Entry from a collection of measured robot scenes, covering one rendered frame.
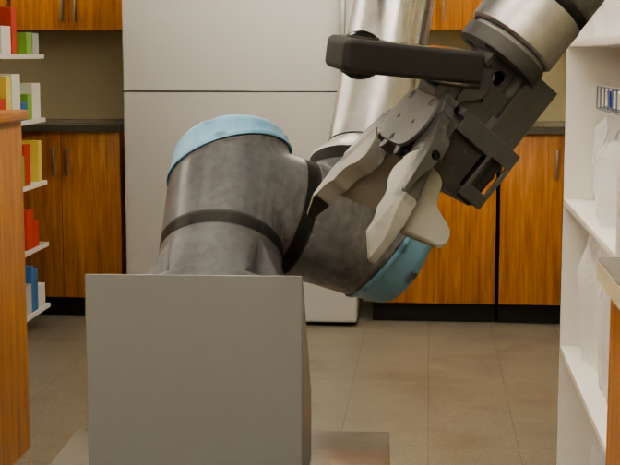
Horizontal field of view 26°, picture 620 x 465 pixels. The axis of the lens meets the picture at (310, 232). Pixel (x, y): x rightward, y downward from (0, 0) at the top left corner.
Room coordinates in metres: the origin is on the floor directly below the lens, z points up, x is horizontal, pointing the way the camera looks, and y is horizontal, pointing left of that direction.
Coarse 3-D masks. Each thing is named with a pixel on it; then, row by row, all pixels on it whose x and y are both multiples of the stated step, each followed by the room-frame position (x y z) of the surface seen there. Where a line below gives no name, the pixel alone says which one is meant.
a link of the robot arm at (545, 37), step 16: (496, 0) 1.04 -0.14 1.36; (512, 0) 1.03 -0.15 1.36; (528, 0) 1.02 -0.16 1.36; (544, 0) 1.02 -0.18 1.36; (480, 16) 1.04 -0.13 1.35; (496, 16) 1.03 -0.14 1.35; (512, 16) 1.02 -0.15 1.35; (528, 16) 1.02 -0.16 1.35; (544, 16) 1.02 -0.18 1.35; (560, 16) 1.02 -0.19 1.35; (512, 32) 1.02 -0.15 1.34; (528, 32) 1.02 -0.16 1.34; (544, 32) 1.02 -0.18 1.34; (560, 32) 1.03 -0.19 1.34; (576, 32) 1.04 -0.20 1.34; (528, 48) 1.02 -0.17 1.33; (544, 48) 1.02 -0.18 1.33; (560, 48) 1.04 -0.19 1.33; (544, 64) 1.03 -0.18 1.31
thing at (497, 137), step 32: (480, 32) 1.03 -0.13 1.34; (512, 64) 1.02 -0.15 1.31; (416, 96) 1.05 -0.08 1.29; (448, 96) 1.01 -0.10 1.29; (480, 96) 1.04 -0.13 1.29; (512, 96) 1.05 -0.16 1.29; (544, 96) 1.05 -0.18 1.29; (384, 128) 1.06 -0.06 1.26; (416, 128) 1.01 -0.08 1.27; (448, 128) 1.01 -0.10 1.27; (480, 128) 1.02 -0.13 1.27; (512, 128) 1.05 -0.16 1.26; (448, 160) 1.03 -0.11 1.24; (480, 160) 1.04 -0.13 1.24; (512, 160) 1.03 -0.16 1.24; (448, 192) 1.03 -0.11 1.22; (480, 192) 1.02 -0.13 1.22
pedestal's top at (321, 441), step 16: (80, 432) 1.33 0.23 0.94; (320, 432) 1.33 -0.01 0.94; (336, 432) 1.33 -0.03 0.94; (352, 432) 1.33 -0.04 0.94; (368, 432) 1.33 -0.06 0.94; (384, 432) 1.33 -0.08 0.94; (64, 448) 1.27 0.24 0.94; (80, 448) 1.27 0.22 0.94; (320, 448) 1.27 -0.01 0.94; (336, 448) 1.27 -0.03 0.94; (352, 448) 1.27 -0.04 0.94; (368, 448) 1.27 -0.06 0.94; (384, 448) 1.27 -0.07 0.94; (64, 464) 1.22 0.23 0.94; (80, 464) 1.22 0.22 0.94; (320, 464) 1.22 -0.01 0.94; (336, 464) 1.22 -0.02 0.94; (352, 464) 1.22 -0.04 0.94; (368, 464) 1.22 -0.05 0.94; (384, 464) 1.22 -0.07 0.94
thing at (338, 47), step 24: (336, 48) 1.01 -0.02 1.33; (360, 48) 0.99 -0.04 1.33; (384, 48) 1.00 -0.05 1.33; (408, 48) 1.00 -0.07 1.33; (432, 48) 1.01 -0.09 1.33; (456, 48) 1.04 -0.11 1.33; (360, 72) 0.99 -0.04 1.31; (384, 72) 1.00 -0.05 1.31; (408, 72) 1.00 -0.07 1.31; (432, 72) 1.01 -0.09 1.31; (456, 72) 1.02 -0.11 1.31; (480, 72) 1.02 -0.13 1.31
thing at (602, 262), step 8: (600, 264) 2.45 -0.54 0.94; (608, 264) 2.43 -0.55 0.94; (616, 264) 2.43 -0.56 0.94; (600, 272) 2.45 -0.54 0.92; (608, 272) 2.34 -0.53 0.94; (616, 272) 2.34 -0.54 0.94; (600, 280) 2.44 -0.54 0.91; (608, 280) 2.33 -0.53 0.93; (616, 280) 2.25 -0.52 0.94; (608, 288) 2.33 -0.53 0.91; (616, 288) 2.23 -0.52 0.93; (616, 296) 2.22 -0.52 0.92; (616, 304) 2.22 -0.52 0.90
